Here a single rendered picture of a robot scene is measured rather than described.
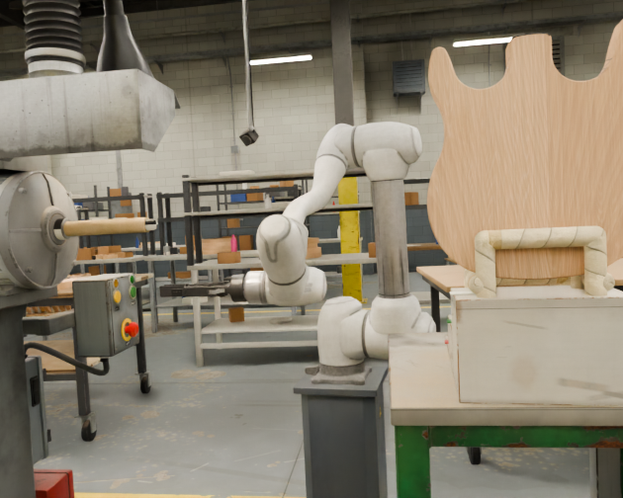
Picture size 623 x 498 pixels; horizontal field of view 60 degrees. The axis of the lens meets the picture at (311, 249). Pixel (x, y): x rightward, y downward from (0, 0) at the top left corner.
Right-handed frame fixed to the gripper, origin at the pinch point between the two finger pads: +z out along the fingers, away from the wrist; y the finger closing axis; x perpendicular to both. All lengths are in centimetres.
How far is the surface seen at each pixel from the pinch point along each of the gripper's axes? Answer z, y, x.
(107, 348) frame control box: 13.5, -12.9, -12.6
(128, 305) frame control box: 12.0, -3.2, -3.4
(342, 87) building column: -5, 654, 207
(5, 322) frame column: 28.9, -28.8, -2.6
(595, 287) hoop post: -90, -51, 4
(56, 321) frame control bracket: 22.1, -19.9, -4.2
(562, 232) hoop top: -85, -50, 13
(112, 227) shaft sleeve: -1.0, -33.4, 17.7
